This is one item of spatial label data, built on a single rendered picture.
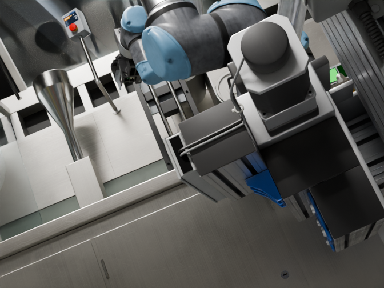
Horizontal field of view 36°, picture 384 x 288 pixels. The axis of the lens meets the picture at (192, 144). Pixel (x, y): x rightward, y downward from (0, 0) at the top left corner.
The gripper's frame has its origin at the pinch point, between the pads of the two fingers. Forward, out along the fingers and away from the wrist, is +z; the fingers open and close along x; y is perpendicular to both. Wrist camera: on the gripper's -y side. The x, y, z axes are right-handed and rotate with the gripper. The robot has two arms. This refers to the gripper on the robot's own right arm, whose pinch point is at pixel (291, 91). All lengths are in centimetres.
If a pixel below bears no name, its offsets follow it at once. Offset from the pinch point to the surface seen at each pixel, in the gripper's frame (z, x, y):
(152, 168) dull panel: 30, 56, 3
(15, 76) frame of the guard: 27, 95, 62
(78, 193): 4, 81, -3
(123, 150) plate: 30, 64, 15
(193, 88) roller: 6.8, 30.1, 17.7
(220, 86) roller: -2.3, 21.9, 10.8
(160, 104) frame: -15.8, 43.5, 7.4
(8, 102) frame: 30, 102, 54
